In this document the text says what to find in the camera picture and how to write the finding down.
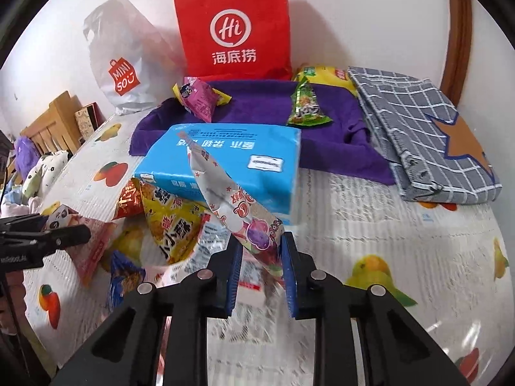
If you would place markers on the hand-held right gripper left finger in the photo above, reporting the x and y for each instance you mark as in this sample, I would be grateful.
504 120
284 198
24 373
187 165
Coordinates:
235 285

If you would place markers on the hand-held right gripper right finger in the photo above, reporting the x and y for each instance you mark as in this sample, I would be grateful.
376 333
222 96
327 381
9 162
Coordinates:
287 277

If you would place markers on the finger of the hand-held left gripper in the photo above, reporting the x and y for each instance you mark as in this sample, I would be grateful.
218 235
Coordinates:
68 235
24 222

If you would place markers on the white star-print snack packet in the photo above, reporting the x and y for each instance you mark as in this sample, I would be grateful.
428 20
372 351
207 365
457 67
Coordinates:
225 197

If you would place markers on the purple pink snack packet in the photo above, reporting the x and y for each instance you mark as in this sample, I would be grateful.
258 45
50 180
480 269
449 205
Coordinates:
197 100

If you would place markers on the white red-label packet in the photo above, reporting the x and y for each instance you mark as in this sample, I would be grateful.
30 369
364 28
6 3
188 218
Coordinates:
251 289

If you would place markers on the panda print snack packet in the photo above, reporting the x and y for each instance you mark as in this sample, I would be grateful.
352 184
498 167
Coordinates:
60 214

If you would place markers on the light cloth pile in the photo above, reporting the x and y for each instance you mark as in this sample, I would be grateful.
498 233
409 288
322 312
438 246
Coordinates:
14 199

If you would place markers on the white spotted plush toy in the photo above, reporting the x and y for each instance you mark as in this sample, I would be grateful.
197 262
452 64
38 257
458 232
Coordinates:
44 169

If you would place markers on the blue purple snack packet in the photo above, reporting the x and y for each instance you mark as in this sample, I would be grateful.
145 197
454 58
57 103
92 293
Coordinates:
120 281

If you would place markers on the purple plush toy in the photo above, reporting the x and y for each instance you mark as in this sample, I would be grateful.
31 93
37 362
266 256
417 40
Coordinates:
26 150

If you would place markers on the yellow red snack packet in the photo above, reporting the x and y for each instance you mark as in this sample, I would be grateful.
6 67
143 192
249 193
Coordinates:
173 225

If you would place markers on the wooden headboard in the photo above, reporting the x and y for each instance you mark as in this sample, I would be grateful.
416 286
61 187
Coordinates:
56 124

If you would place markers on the patterned box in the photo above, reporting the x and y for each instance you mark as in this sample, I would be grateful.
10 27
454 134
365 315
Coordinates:
86 122

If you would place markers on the blue tissue pack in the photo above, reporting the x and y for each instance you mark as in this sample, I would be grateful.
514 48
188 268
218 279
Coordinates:
241 144

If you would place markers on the green snack packet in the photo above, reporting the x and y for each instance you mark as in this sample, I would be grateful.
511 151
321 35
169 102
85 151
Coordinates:
303 106

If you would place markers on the purple towel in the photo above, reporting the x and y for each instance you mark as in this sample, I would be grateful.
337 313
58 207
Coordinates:
257 104

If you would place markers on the grey checked star cloth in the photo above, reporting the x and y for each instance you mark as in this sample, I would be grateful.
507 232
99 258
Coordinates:
402 128

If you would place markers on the yellow chips bag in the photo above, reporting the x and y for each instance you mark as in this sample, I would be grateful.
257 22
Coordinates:
322 76

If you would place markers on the white plastic bag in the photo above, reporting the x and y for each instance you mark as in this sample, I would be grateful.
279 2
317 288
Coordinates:
116 32

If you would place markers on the red paper bag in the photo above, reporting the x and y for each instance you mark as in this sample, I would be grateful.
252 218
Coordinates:
233 8

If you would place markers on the wooden door frame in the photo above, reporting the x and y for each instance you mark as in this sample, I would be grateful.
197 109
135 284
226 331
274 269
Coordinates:
458 40

